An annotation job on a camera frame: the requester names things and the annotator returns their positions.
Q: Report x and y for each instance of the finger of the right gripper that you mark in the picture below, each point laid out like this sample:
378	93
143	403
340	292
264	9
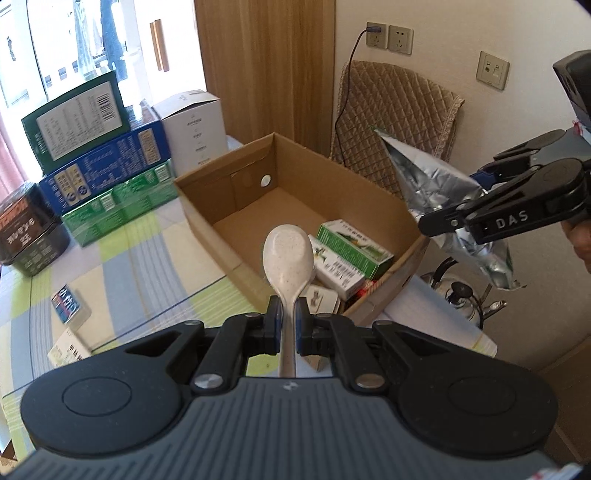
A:
515	161
502	213

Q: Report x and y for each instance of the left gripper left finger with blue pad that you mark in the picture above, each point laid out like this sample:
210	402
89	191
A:
230	347

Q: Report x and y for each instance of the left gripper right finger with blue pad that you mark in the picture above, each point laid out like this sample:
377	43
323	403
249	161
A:
345	344

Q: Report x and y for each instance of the white power adapter plug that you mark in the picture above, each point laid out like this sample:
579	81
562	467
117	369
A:
321	300

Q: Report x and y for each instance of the red snack packet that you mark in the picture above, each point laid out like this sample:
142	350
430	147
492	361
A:
367	286

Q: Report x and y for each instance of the white dragon print box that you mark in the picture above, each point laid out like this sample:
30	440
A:
334	271

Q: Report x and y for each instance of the silver foil bag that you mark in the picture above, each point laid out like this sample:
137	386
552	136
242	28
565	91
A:
428	184

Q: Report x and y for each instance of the beige plastic spoon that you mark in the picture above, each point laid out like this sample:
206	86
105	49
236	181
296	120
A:
288	264

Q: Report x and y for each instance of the green spray box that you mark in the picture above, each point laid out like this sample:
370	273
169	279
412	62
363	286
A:
372	259

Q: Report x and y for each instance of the white green medicine box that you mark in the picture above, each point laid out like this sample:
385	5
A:
67	349

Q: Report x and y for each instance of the clear plastic floss box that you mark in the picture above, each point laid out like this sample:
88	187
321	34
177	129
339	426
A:
71	310

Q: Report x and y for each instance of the person's right hand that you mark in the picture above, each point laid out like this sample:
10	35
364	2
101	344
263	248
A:
580	238

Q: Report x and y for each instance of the quilted tan chair cover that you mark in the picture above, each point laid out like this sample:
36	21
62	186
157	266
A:
400	101

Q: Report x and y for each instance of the brown cardboard box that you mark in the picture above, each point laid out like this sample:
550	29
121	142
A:
232	202

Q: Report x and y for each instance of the light green carton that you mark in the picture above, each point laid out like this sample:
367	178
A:
121	204

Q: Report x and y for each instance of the black noodle bowl pack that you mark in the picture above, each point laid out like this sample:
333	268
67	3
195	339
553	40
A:
32	235

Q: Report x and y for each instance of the blue carton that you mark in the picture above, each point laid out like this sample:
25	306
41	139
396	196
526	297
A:
106	166

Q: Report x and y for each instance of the white carton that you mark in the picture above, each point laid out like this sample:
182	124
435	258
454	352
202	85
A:
194	129

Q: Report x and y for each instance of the brown wooden cabinet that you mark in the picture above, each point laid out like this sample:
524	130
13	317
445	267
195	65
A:
272	64

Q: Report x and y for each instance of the dark green carton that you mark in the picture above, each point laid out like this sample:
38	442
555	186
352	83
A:
76	122

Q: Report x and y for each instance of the single wall socket plate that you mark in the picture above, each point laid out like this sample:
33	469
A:
492	71

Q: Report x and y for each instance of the double wall socket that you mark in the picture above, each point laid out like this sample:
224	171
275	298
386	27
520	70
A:
394	38

